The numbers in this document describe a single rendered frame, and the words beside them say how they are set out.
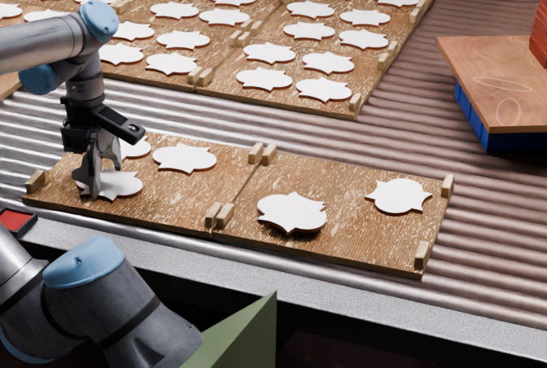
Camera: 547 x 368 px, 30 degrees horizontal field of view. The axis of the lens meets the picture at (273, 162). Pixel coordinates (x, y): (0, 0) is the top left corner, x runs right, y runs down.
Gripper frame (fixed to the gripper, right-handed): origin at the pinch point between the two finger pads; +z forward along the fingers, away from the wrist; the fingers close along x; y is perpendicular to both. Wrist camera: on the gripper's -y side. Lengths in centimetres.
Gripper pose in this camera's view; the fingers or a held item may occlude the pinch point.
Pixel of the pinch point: (109, 183)
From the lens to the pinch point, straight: 213.8
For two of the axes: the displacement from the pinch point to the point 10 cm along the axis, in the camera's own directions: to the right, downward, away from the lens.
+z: 0.6, 8.8, 4.6
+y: -9.5, -0.9, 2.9
